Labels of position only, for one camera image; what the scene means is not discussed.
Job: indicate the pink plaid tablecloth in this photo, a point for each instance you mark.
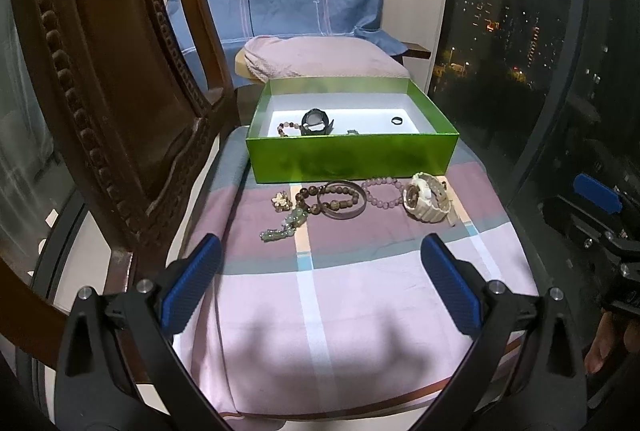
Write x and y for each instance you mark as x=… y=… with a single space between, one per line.
x=360 y=311

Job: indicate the small beige charm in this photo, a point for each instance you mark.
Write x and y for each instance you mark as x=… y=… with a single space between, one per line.
x=281 y=199

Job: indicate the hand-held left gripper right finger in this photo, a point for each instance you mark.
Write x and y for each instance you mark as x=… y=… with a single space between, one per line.
x=452 y=288

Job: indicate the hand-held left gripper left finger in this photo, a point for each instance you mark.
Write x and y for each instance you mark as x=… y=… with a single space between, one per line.
x=192 y=288

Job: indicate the pink pillow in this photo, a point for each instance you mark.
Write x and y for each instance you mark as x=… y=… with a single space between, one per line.
x=320 y=58

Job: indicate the person's right hand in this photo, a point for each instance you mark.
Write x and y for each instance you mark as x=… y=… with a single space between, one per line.
x=607 y=341

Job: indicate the carved brown wooden chair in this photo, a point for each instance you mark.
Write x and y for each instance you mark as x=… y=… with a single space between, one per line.
x=110 y=86

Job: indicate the white wristwatch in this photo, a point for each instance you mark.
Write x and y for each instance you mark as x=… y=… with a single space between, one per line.
x=425 y=201

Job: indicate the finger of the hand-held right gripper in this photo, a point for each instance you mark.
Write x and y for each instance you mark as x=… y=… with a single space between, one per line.
x=597 y=193

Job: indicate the black wristwatch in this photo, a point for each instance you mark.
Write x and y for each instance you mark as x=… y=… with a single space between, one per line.
x=316 y=118

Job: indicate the dark window frame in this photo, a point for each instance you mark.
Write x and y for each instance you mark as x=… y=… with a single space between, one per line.
x=580 y=36

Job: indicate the dark thin bangle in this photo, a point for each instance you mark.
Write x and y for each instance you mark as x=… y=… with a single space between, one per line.
x=345 y=217

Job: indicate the green cardboard box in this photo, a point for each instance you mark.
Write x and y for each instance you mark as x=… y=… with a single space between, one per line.
x=350 y=158

